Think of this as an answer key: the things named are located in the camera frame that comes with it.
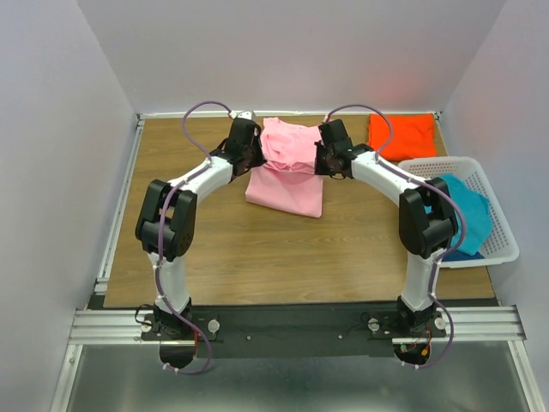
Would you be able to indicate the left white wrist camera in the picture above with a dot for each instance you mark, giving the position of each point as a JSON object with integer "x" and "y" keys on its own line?
{"x": 247, "y": 115}

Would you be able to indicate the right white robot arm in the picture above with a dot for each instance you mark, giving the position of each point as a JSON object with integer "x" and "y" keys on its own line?
{"x": 426, "y": 216}

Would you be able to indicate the white plastic basket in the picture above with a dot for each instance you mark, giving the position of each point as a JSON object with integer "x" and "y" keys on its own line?
{"x": 500, "y": 246}

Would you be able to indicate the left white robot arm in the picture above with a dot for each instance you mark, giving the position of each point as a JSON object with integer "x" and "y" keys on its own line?
{"x": 167, "y": 221}

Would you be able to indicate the folded orange t shirt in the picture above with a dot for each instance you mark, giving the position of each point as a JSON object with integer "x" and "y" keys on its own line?
{"x": 413, "y": 136}

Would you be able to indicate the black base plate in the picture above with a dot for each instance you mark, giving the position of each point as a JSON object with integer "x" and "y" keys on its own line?
{"x": 375, "y": 329}

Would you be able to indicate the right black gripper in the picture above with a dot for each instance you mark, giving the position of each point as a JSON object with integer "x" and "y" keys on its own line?
{"x": 319, "y": 169}

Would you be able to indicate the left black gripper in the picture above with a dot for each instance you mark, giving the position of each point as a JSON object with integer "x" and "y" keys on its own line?
{"x": 259, "y": 159}

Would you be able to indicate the aluminium frame rail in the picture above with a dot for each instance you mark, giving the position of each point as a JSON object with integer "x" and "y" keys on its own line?
{"x": 71, "y": 360}

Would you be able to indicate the teal t shirt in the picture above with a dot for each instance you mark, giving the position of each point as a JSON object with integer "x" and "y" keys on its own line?
{"x": 476, "y": 211}

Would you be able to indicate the pink t shirt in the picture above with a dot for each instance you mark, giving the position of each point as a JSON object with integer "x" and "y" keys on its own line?
{"x": 287, "y": 181}

